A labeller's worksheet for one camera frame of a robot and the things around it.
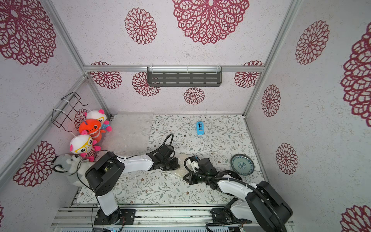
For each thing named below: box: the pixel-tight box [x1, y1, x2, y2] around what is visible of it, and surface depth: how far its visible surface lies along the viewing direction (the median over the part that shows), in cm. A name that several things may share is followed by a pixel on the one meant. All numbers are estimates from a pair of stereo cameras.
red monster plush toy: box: [78, 118, 106, 145], surface depth 91 cm
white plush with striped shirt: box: [69, 134, 101, 162], surface depth 83 cm
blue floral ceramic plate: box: [230, 153, 255, 176], surface depth 94 cm
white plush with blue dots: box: [85, 109, 113, 132], surface depth 97 cm
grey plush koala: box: [53, 154, 95, 188], surface depth 76 cm
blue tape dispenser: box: [196, 121, 205, 136], surface depth 111 cm
